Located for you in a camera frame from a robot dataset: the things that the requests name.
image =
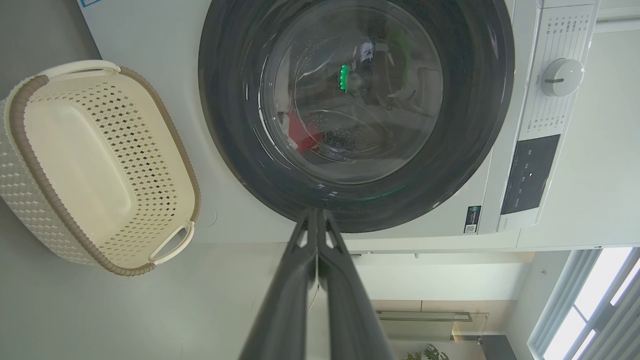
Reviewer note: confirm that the cream perforated laundry basket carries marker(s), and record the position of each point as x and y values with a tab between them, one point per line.
75	150

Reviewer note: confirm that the white washing machine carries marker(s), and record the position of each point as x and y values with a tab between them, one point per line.
150	30

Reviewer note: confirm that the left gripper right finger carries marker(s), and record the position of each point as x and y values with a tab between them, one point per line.
350	310

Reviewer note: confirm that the green potted plant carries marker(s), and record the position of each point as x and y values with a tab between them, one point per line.
427	354

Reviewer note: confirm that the steel washer drum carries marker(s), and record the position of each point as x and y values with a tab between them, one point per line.
350	140

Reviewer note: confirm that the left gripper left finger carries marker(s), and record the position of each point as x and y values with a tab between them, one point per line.
285	310

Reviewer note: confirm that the blue energy label sticker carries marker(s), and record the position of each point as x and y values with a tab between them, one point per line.
89	2

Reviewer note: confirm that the red garment white hem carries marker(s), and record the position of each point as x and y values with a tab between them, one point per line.
302	135

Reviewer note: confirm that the black washer display panel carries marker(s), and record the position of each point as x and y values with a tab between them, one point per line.
530	175

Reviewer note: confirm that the window with grey frame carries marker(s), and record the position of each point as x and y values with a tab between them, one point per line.
590	310

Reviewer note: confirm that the white control dial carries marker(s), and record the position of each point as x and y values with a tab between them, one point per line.
562	77

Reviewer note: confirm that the small black QR sticker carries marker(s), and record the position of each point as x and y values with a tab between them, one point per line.
472	220

